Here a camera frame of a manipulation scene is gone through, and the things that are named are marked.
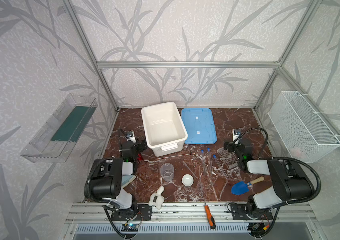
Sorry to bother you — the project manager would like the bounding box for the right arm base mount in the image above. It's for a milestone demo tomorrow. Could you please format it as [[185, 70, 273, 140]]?
[[227, 203, 273, 221]]

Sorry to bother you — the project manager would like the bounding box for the clear acrylic test tube rack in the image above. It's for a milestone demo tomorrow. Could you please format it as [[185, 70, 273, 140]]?
[[217, 148, 238, 170]]

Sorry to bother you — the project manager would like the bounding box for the blue garden trowel wooden handle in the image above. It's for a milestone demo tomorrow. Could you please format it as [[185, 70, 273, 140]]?
[[231, 176, 265, 196]]

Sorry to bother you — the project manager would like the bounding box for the orange handled screwdriver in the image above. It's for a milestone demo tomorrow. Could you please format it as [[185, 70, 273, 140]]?
[[204, 204, 216, 230]]

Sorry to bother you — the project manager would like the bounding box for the clear plastic pipette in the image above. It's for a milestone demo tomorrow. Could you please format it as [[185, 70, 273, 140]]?
[[198, 168, 205, 203]]

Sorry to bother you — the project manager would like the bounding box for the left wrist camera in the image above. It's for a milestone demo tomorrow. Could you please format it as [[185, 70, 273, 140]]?
[[125, 131, 137, 143]]

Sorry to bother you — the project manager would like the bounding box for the pink object in basket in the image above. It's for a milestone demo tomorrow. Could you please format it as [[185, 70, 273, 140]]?
[[289, 147, 305, 159]]

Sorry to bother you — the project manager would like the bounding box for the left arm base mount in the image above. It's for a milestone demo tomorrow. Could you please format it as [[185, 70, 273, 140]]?
[[111, 204, 153, 221]]

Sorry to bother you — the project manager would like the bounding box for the clear plastic measuring beaker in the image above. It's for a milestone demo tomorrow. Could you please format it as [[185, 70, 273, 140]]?
[[160, 163, 174, 182]]

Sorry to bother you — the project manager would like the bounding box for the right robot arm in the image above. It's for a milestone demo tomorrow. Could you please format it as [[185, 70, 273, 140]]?
[[223, 138, 322, 214]]

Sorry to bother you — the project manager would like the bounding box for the left circuit board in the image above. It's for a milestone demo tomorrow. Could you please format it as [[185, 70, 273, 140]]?
[[121, 223, 140, 232]]

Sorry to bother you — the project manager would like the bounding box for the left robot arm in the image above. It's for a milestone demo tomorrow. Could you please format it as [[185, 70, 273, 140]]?
[[84, 140, 148, 214]]

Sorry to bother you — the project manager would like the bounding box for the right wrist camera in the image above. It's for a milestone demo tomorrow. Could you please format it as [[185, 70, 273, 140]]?
[[232, 129, 241, 142]]

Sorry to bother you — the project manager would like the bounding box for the clear wall shelf green mat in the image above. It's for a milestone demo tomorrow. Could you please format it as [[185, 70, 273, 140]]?
[[21, 94, 98, 163]]

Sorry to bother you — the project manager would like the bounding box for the light blue stapler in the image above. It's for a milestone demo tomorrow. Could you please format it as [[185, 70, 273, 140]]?
[[122, 175, 137, 189]]

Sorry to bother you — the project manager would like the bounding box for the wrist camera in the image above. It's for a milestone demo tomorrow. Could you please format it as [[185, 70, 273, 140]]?
[[232, 129, 241, 142], [125, 131, 137, 143]]

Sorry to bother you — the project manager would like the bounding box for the white wire mesh basket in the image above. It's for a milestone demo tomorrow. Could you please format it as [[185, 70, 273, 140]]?
[[268, 91, 340, 163]]

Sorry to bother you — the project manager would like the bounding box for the blue plastic bin lid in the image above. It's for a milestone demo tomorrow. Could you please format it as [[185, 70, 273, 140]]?
[[181, 108, 217, 145]]

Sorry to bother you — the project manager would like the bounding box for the small white ceramic bowl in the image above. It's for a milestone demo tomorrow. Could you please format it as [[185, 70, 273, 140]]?
[[181, 174, 194, 187]]

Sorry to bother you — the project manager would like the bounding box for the white plastic storage bin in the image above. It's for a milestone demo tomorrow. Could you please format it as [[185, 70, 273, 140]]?
[[141, 102, 188, 157]]

